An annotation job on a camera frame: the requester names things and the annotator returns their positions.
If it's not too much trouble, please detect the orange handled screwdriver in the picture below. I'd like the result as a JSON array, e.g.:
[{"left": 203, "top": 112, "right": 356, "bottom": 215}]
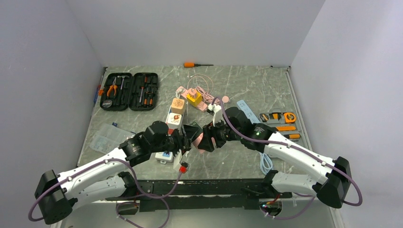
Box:
[{"left": 183, "top": 62, "right": 213, "bottom": 68}]

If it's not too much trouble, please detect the wooden beige cube adapter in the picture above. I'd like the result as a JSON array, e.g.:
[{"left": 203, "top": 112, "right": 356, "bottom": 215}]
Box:
[{"left": 171, "top": 98, "right": 185, "bottom": 115}]

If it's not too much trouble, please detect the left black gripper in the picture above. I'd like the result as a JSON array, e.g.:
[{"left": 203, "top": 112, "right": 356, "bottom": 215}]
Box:
[{"left": 150, "top": 123, "right": 197, "bottom": 159}]

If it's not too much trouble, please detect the white power strip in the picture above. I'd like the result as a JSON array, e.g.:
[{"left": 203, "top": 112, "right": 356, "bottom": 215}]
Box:
[{"left": 155, "top": 152, "right": 174, "bottom": 164}]

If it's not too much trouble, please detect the light blue cable with plug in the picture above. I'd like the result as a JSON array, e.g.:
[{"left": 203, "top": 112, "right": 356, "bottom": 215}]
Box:
[{"left": 259, "top": 152, "right": 274, "bottom": 176}]

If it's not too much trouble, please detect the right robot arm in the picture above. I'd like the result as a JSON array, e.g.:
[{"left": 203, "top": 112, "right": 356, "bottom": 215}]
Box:
[{"left": 197, "top": 104, "right": 363, "bottom": 209}]

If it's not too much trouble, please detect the grey tool case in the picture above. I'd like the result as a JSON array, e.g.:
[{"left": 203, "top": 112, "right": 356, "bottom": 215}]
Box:
[{"left": 258, "top": 109, "right": 302, "bottom": 143}]

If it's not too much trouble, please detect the pink power strip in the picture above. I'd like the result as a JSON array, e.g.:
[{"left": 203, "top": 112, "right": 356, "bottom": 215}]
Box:
[{"left": 176, "top": 86, "right": 208, "bottom": 112}]

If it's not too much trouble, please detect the black base bar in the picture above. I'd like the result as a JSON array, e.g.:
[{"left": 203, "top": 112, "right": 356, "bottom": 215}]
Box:
[{"left": 106, "top": 178, "right": 292, "bottom": 212}]

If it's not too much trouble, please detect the clear plastic screw box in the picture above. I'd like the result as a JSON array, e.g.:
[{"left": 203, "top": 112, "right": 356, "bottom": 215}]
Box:
[{"left": 89, "top": 123, "right": 135, "bottom": 154}]

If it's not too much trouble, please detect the yellow cube adapter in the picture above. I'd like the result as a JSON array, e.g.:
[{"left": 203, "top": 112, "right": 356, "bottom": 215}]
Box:
[{"left": 186, "top": 90, "right": 202, "bottom": 107}]

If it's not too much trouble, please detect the black tool case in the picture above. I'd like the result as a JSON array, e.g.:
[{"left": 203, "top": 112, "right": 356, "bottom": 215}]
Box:
[{"left": 98, "top": 73, "right": 159, "bottom": 111}]

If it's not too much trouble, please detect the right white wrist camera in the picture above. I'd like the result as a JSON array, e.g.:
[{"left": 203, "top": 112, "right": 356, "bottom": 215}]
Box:
[{"left": 208, "top": 104, "right": 223, "bottom": 127}]

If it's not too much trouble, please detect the light blue power strip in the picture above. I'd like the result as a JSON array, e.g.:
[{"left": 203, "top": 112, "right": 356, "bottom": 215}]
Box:
[{"left": 236, "top": 100, "right": 260, "bottom": 124}]

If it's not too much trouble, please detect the white cube adapter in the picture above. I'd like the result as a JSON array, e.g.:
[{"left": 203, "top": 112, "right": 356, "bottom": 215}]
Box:
[{"left": 166, "top": 113, "right": 182, "bottom": 129}]

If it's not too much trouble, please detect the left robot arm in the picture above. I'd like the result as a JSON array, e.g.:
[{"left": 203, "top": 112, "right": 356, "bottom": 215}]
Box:
[{"left": 28, "top": 121, "right": 203, "bottom": 225}]

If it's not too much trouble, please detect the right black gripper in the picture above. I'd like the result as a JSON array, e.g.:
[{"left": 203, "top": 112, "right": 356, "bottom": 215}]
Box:
[{"left": 199, "top": 117, "right": 243, "bottom": 152}]

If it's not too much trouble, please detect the pink cube socket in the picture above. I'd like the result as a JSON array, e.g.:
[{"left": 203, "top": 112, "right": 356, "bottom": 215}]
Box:
[{"left": 192, "top": 133, "right": 205, "bottom": 154}]

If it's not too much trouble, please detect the blue red pen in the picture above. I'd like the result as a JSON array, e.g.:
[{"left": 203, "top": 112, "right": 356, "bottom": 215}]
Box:
[{"left": 93, "top": 84, "right": 101, "bottom": 104}]

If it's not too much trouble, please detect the aluminium rail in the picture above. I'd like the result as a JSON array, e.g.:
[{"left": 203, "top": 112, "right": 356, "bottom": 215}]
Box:
[{"left": 58, "top": 179, "right": 336, "bottom": 205}]

